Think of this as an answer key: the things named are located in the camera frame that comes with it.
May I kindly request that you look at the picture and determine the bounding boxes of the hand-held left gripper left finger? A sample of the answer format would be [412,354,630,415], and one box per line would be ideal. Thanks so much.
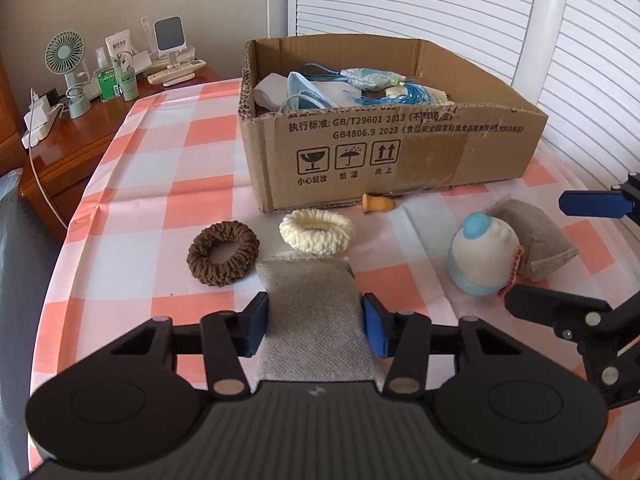
[107,291,271,402]

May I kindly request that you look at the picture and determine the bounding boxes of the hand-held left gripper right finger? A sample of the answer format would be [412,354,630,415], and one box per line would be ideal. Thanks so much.
[361,293,507,396]

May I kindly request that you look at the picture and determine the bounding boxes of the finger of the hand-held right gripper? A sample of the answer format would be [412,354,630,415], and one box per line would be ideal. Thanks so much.
[558,172,640,220]
[503,283,640,409]

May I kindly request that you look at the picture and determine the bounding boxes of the light grey nonwoven sachet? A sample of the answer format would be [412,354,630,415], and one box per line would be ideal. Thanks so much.
[255,254,389,387]

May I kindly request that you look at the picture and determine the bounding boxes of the brown cardboard box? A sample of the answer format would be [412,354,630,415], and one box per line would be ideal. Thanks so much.
[238,37,550,215]

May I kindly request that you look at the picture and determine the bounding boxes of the white cloth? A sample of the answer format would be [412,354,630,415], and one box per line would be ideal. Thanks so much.
[252,73,292,112]

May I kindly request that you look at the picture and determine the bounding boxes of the blue face mask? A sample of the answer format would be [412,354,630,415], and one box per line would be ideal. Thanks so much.
[279,70,342,112]

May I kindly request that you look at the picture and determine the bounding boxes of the blue tasselled sachet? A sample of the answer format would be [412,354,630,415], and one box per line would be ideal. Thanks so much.
[301,62,427,107]

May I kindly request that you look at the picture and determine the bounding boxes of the white and blue soft toy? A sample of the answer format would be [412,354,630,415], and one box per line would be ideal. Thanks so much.
[446,212,527,297]

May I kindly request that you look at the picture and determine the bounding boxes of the grey linen sachet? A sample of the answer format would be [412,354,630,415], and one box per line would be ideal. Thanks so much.
[486,198,581,281]

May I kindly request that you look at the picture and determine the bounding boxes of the brown hair scrunchie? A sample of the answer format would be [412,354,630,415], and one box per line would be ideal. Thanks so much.
[186,220,261,289]

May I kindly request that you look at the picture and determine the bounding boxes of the cream hair scrunchie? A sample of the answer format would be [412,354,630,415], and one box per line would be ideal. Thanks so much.
[278,209,357,256]

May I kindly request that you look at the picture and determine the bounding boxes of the small orange rubber cap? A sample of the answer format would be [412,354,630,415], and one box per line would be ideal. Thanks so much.
[362,192,397,214]

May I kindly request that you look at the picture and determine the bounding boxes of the pink checkered tablecloth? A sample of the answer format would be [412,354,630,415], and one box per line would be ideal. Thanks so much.
[27,76,640,467]

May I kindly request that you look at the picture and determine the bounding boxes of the grey-blue cloud print bedding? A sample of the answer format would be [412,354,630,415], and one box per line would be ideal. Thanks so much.
[0,169,65,480]

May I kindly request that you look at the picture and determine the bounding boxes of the wooden nightstand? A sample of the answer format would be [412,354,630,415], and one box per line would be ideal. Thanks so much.
[0,64,242,242]

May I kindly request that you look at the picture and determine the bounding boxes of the white remote control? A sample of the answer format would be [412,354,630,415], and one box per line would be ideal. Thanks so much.
[147,58,207,86]

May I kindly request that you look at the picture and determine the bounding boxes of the pale green lotion bottle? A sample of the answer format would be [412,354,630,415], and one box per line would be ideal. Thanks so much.
[117,52,141,102]

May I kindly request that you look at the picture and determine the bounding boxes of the green sanitizer bottle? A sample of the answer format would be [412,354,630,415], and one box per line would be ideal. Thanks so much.
[94,47,121,102]

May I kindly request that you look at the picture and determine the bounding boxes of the white desk organizer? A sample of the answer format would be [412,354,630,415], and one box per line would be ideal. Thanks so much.
[129,46,197,75]

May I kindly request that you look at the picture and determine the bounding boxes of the white power adapter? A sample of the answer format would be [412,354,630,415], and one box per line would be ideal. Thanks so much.
[20,88,62,149]

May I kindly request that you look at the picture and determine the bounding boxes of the white stand with dark screen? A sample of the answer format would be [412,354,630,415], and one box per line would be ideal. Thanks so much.
[152,16,189,69]

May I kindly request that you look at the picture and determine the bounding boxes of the white cosmetic tube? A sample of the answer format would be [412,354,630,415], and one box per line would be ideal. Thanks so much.
[104,30,134,69]

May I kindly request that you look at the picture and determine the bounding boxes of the wooden bed headboard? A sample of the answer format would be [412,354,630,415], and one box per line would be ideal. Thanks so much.
[0,50,27,173]

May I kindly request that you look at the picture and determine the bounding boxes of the small green desk fan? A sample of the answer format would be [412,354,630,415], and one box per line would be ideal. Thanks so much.
[44,30,94,120]

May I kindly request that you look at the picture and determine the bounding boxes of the white charging cable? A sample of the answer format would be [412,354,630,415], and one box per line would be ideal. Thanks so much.
[27,89,70,232]

